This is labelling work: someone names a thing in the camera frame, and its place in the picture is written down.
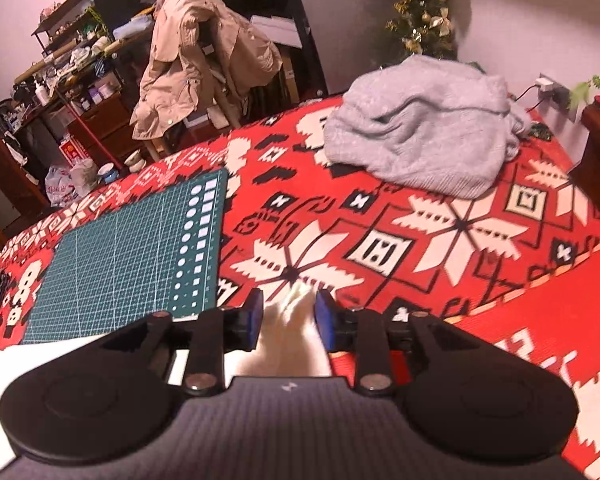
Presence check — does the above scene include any white knit sweater vest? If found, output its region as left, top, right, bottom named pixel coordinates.
left=0, top=284, right=332, bottom=473

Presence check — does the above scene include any green cutting mat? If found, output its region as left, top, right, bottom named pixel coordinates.
left=22, top=169, right=228, bottom=344

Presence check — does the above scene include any red christmas pattern blanket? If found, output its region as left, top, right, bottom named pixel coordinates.
left=0, top=99, right=600, bottom=479

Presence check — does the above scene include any white leg chair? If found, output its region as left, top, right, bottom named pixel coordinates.
left=142, top=78, right=242, bottom=162

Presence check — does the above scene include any grey knit sweater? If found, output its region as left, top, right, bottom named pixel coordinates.
left=324, top=55, right=532, bottom=200

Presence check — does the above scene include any cluttered dark desk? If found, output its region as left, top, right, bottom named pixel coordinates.
left=0, top=0, right=326, bottom=212

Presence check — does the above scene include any beige jacket on chair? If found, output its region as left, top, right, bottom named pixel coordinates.
left=130, top=0, right=283, bottom=141

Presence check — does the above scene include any small christmas tree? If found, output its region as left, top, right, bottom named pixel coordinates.
left=385, top=0, right=457, bottom=61

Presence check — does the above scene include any grey refrigerator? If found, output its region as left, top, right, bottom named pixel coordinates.
left=301, top=0, right=399, bottom=94

